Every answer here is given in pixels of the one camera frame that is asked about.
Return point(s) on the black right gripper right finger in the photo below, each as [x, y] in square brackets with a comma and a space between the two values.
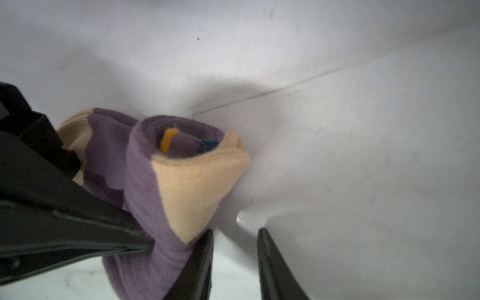
[276, 279]

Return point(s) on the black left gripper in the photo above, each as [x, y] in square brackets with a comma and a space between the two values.
[47, 220]

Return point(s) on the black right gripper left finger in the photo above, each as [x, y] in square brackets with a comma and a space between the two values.
[194, 282]

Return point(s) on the purple sock with beige toe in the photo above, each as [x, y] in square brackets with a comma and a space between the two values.
[170, 173]

